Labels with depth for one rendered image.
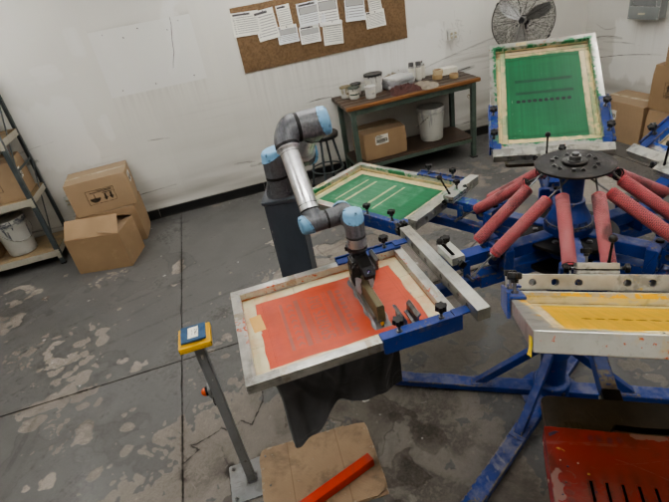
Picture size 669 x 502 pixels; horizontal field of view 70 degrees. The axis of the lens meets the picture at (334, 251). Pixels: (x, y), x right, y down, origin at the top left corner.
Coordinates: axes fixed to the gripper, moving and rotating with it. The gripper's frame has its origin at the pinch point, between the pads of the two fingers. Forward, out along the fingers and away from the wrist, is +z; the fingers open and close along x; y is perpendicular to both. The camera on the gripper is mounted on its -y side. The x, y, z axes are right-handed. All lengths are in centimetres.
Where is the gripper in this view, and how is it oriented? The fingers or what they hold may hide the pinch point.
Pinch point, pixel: (365, 291)
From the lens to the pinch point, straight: 189.7
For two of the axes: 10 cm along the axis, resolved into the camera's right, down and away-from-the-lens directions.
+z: 1.6, 8.5, 5.1
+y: -2.7, -4.6, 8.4
